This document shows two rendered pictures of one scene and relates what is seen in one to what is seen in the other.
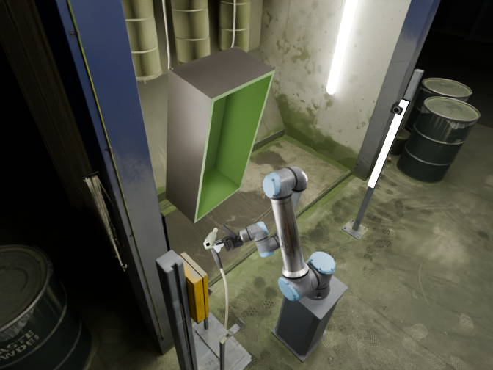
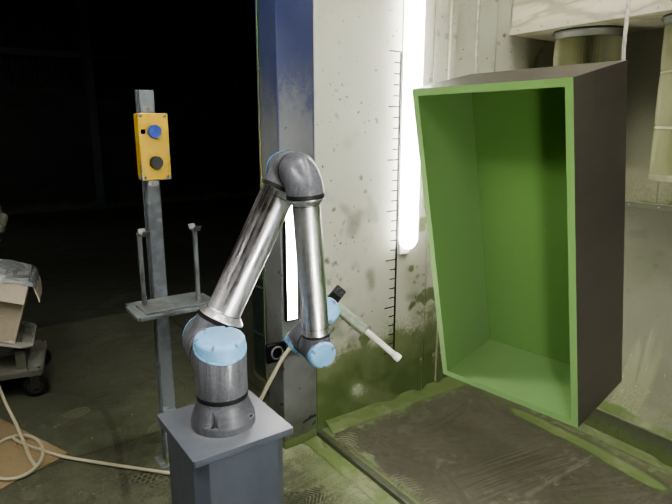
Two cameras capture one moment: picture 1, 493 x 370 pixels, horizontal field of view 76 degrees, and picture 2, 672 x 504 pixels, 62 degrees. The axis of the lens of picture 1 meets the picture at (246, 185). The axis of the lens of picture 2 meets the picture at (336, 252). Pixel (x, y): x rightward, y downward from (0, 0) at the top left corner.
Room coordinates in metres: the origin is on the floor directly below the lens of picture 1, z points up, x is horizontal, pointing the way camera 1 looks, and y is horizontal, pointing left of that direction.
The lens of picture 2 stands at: (1.77, -1.88, 1.50)
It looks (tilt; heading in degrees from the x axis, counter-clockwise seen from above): 13 degrees down; 102
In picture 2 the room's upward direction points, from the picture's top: straight up
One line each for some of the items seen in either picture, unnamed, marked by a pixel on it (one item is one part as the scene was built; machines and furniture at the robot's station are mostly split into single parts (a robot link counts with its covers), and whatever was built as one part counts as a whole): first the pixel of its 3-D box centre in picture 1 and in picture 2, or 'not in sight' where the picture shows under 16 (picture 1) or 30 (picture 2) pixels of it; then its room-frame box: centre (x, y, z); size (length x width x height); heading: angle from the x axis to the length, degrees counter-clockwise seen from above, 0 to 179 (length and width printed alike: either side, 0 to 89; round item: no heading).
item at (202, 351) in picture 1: (213, 349); (171, 305); (0.64, 0.11, 0.78); 0.31 x 0.23 x 0.01; 47
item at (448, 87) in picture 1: (446, 87); not in sight; (3.92, -2.44, 0.86); 0.54 x 0.54 x 0.01
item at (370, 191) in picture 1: (380, 165); not in sight; (2.21, -1.14, 0.82); 0.05 x 0.05 x 1.64; 47
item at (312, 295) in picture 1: (315, 282); (222, 405); (1.11, -0.47, 0.69); 0.19 x 0.19 x 0.10
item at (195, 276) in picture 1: (191, 289); (152, 146); (0.57, 0.16, 1.42); 0.12 x 0.06 x 0.26; 47
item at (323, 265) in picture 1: (319, 269); (220, 361); (1.11, -0.46, 0.83); 0.17 x 0.15 x 0.18; 126
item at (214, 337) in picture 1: (215, 330); (170, 266); (0.65, 0.10, 0.95); 0.26 x 0.15 x 0.32; 47
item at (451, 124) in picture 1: (433, 141); not in sight; (3.31, -2.22, 0.44); 0.59 x 0.58 x 0.89; 152
